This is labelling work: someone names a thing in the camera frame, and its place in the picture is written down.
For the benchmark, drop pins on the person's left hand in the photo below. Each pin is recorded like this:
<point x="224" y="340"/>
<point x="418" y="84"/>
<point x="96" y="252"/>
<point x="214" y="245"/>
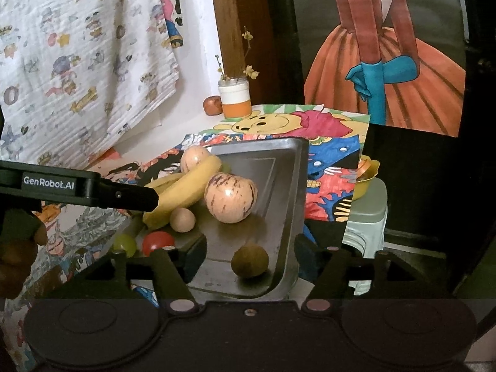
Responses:
<point x="19" y="255"/>

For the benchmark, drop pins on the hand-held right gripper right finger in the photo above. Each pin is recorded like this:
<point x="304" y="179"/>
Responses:
<point x="306" y="257"/>

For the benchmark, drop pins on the green grape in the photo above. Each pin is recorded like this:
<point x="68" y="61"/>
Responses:
<point x="124" y="244"/>

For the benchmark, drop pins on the wooden door frame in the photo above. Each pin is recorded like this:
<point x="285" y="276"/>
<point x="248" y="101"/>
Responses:
<point x="228" y="15"/>

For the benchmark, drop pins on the short dull yellow banana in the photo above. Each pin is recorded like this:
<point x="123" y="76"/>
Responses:
<point x="164" y="182"/>

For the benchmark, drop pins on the olive brown round fruit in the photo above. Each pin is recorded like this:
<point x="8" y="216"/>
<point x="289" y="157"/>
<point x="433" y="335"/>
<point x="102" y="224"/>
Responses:
<point x="250" y="260"/>

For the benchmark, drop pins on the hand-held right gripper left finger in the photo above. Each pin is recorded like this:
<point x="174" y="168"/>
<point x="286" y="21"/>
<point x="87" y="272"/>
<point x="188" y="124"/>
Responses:
<point x="195" y="257"/>

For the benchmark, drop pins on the large pale pepino melon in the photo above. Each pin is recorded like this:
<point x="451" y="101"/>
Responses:
<point x="192" y="157"/>

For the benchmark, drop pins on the green plastic stool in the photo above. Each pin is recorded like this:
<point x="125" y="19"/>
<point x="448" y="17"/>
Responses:
<point x="366" y="217"/>

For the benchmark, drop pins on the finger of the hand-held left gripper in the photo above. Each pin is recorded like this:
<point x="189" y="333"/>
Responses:
<point x="128" y="195"/>

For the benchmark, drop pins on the long yellow banana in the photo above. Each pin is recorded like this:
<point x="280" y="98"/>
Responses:
<point x="186" y="193"/>

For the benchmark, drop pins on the anime printed sheet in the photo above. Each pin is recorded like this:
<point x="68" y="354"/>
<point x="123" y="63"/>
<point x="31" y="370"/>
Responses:
<point x="77" y="232"/>

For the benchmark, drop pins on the tan round fruit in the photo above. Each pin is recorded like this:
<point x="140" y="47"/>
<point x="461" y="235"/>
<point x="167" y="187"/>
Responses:
<point x="182" y="220"/>

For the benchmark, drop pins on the white printed blanket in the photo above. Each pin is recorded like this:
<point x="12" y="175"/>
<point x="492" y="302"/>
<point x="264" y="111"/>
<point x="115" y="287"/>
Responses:
<point x="77" y="46"/>

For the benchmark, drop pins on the yellow flower twig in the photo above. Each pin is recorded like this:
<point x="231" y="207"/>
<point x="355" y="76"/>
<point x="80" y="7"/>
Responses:
<point x="252" y="73"/>

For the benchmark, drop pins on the metal baking tray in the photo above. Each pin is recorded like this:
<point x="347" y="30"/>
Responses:
<point x="271" y="170"/>

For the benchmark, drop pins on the reddish brown apple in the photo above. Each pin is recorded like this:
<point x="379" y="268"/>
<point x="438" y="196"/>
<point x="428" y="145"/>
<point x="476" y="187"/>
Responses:
<point x="212" y="105"/>

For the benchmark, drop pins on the large red cherry tomato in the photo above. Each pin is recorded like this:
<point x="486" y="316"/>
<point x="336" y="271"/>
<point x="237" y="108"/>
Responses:
<point x="157" y="242"/>

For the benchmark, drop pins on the small striped pepino melon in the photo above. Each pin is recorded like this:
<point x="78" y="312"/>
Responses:
<point x="231" y="198"/>

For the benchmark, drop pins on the wall poster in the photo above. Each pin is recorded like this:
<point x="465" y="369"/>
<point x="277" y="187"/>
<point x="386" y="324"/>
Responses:
<point x="407" y="97"/>

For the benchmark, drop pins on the cartoon bear printed sheet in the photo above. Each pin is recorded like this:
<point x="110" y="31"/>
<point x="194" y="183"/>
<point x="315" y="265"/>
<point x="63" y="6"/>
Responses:
<point x="329" y="124"/>

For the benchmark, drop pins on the yellow bowl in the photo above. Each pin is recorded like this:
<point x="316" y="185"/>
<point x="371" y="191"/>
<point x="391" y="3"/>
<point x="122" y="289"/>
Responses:
<point x="366" y="186"/>

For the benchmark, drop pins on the white and orange jar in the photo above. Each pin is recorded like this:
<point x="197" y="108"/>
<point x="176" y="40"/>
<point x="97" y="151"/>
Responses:
<point x="234" y="100"/>

